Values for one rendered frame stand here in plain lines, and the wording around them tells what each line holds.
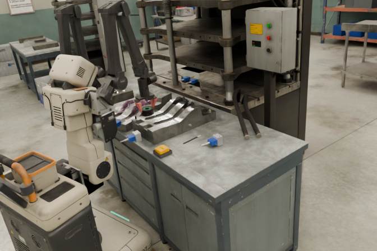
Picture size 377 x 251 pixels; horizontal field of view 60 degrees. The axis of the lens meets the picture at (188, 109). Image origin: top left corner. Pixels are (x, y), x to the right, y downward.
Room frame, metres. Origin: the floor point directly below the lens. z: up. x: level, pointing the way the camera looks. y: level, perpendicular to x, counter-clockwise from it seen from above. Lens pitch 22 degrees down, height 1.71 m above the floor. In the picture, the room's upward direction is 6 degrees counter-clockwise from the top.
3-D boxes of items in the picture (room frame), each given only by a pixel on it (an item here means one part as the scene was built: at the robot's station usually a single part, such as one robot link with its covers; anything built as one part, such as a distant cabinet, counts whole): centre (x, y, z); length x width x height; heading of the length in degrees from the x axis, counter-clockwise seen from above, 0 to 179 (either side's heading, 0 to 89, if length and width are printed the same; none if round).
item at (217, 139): (1.64, -0.11, 0.83); 0.13 x 0.05 x 0.05; 117
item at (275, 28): (2.21, -0.60, 0.74); 0.31 x 0.22 x 1.47; 35
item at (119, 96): (2.62, 0.58, 0.84); 0.20 x 0.15 x 0.07; 125
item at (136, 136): (1.79, 0.38, 0.83); 0.13 x 0.05 x 0.05; 120
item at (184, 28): (2.96, -0.29, 1.20); 1.29 x 0.83 x 0.19; 35
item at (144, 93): (1.81, 0.25, 1.11); 0.10 x 0.07 x 0.07; 121
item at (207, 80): (2.88, -0.24, 0.87); 0.50 x 0.27 x 0.17; 125
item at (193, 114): (1.98, 0.10, 0.87); 0.50 x 0.26 x 0.14; 125
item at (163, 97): (2.22, 0.37, 0.86); 0.50 x 0.26 x 0.11; 142
